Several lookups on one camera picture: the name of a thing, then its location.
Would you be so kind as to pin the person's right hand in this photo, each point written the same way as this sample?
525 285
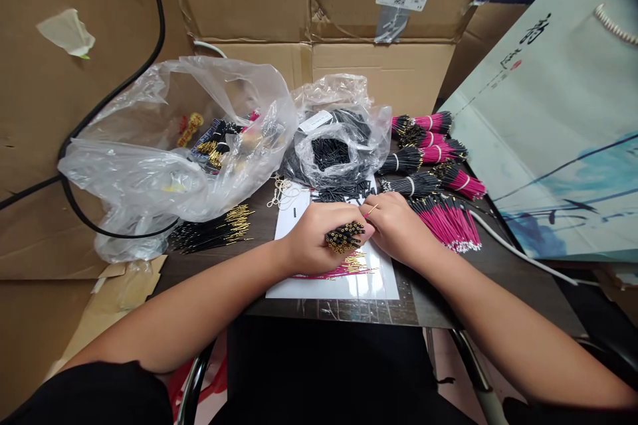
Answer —
401 231

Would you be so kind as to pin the person's left hand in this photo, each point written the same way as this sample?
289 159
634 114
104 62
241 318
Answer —
309 238

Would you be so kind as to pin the person's right fingers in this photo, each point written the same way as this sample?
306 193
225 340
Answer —
381 206

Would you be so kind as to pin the person's left fingers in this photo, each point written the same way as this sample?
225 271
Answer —
339 213

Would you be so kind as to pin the loose pile of black tubes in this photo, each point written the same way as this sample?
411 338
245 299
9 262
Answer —
344 193

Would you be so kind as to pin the pile of rubber bands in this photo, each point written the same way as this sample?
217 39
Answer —
284 193

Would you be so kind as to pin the white paper sheet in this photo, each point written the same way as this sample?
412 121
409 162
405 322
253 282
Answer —
349 288

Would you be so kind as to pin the small clear bag of tubes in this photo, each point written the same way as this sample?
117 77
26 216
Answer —
349 96

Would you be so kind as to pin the dark blue packet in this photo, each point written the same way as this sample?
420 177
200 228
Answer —
212 133

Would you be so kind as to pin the person's legs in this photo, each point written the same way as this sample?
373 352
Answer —
329 370

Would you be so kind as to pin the yellow red packet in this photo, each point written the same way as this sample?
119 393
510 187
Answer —
190 130

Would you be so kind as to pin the pale paper gift bag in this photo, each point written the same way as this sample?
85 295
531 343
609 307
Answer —
553 136

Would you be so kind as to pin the large clear plastic bag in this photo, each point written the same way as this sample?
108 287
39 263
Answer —
149 176

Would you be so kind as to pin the red plastic bag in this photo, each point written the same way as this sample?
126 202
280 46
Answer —
219 380

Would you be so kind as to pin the person's body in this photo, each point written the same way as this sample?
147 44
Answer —
89 395

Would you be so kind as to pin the cardboard sheet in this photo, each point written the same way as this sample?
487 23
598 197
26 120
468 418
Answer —
40 111

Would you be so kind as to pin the torn pale tape piece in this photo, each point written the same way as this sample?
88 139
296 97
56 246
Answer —
67 32

